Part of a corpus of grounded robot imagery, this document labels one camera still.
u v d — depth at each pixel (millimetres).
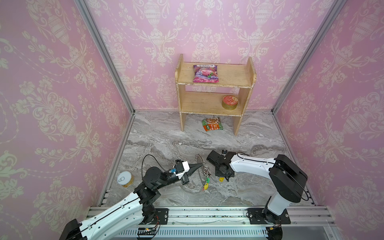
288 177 496
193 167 600
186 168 518
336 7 687
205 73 749
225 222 738
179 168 515
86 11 709
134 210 519
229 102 917
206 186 625
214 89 1091
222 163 648
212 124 1121
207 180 620
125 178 812
